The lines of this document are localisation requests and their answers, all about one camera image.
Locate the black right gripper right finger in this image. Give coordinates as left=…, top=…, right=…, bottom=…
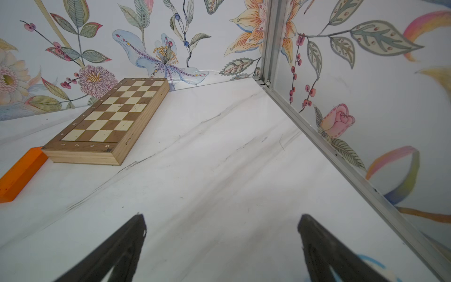
left=297, top=214, right=387, bottom=282

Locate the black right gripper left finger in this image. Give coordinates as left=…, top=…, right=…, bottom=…
left=56, top=214, right=147, bottom=282

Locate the aluminium right corner post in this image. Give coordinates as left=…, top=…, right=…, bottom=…
left=261, top=1, right=451, bottom=282

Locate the orange block near chessboard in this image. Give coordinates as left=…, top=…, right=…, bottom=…
left=1, top=147, right=48, bottom=203

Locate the wooden chessboard box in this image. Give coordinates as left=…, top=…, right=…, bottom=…
left=42, top=78, right=170, bottom=166

